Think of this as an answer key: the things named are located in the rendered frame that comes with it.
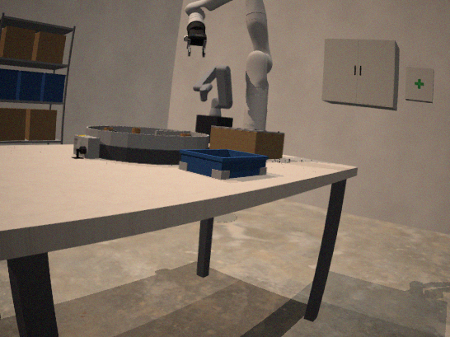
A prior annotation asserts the blue square tray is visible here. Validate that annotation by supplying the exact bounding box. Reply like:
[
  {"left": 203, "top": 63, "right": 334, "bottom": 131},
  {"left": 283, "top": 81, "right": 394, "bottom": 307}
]
[{"left": 179, "top": 149, "right": 269, "bottom": 180}]

